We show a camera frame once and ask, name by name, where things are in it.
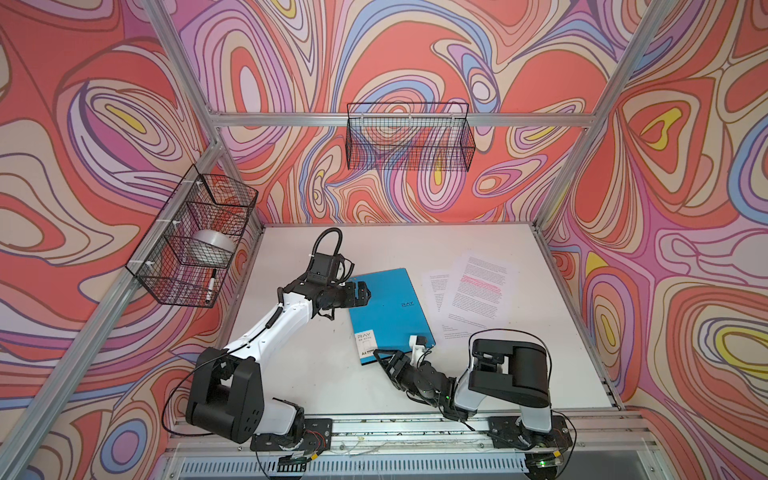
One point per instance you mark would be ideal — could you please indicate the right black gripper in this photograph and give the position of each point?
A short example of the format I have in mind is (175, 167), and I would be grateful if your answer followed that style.
(404, 364)

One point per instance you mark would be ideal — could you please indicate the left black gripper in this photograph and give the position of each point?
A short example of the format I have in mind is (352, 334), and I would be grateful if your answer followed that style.
(351, 299)

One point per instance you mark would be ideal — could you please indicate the teal file folder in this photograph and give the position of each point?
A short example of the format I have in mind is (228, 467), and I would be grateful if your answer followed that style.
(392, 315)

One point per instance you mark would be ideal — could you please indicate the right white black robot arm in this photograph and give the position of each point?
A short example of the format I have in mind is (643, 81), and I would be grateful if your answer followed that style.
(516, 372)

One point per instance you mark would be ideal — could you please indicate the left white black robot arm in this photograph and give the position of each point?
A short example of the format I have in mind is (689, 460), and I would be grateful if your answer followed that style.
(227, 396)

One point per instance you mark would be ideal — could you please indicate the white ventilation grille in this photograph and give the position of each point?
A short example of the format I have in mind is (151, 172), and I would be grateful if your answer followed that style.
(347, 466)

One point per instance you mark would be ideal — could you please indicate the black white marker pen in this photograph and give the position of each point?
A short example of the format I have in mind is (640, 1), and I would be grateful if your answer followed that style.
(210, 289)

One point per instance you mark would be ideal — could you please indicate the silver tape roll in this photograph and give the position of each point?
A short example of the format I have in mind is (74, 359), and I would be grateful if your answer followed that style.
(209, 248)

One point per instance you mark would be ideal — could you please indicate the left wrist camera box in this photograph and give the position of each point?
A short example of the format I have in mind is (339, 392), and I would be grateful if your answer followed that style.
(327, 269)

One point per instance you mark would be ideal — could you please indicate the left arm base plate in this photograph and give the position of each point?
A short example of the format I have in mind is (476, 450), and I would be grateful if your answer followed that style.
(305, 436)

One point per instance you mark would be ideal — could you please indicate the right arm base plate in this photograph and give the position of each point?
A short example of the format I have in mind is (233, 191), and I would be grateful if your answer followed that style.
(509, 432)

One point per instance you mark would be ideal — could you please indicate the back black wire basket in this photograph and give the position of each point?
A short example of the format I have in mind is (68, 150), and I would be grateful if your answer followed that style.
(409, 136)

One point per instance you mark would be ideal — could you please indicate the black wire basket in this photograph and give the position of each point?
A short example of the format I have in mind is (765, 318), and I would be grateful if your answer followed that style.
(409, 136)
(200, 228)

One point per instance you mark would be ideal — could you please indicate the left black wire basket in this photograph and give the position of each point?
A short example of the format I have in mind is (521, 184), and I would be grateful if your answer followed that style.
(200, 228)

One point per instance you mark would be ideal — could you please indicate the aluminium front rail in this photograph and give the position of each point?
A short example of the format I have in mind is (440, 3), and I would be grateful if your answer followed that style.
(595, 430)

